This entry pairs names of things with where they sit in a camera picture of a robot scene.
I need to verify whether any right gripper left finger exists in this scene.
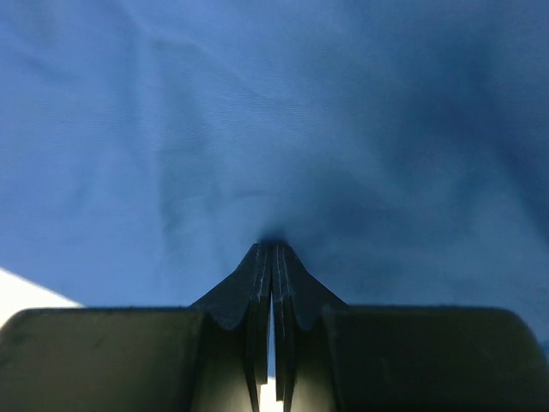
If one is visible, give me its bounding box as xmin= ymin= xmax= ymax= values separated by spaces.
xmin=1 ymin=244 xmax=270 ymax=411

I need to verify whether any blue surgical wrap cloth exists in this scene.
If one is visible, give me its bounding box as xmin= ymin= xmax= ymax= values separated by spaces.
xmin=1 ymin=1 xmax=548 ymax=340

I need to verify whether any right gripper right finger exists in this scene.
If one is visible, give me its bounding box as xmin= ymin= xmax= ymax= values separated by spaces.
xmin=271 ymin=244 xmax=548 ymax=411

